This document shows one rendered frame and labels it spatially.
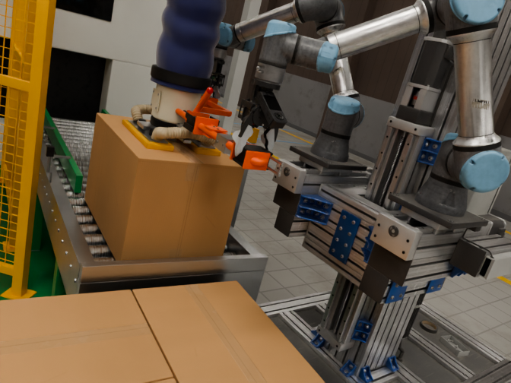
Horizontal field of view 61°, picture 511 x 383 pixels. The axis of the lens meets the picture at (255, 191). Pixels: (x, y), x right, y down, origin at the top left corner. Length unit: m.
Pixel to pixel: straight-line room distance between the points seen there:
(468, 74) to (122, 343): 1.12
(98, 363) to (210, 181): 0.69
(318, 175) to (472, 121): 0.62
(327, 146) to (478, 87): 0.64
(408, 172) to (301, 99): 8.22
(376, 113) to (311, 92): 1.78
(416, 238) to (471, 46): 0.51
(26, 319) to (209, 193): 0.69
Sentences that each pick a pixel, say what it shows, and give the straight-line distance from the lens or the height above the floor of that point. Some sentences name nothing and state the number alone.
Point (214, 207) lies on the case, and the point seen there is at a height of 0.78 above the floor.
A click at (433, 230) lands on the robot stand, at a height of 0.99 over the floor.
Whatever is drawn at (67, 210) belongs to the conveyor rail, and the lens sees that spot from 1.87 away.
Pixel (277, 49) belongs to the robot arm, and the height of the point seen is 1.37.
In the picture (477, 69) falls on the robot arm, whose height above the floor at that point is 1.44.
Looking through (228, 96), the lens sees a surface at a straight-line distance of 4.66.
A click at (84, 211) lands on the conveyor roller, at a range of 2.02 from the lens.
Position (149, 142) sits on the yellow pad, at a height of 0.97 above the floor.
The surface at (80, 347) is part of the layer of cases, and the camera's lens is 1.26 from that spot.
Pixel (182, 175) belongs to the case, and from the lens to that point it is 1.50.
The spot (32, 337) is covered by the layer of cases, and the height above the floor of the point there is 0.54.
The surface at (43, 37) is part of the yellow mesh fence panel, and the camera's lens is 2.00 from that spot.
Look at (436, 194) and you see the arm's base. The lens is 1.40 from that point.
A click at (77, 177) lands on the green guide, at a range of 2.13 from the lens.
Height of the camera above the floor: 1.34
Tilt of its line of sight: 17 degrees down
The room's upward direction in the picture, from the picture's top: 15 degrees clockwise
